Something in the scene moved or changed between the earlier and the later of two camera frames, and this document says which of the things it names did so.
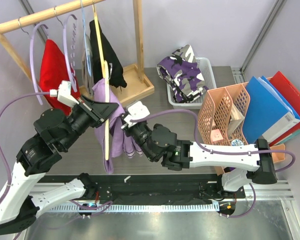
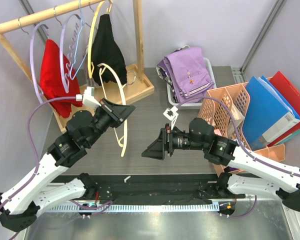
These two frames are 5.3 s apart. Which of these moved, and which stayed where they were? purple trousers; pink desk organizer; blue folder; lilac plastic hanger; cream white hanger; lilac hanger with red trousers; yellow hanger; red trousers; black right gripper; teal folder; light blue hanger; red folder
Moved: black right gripper; light blue hanger; lilac plastic hanger; cream white hanger; yellow hanger; purple trousers
Stayed: red folder; pink desk organizer; blue folder; lilac hanger with red trousers; red trousers; teal folder
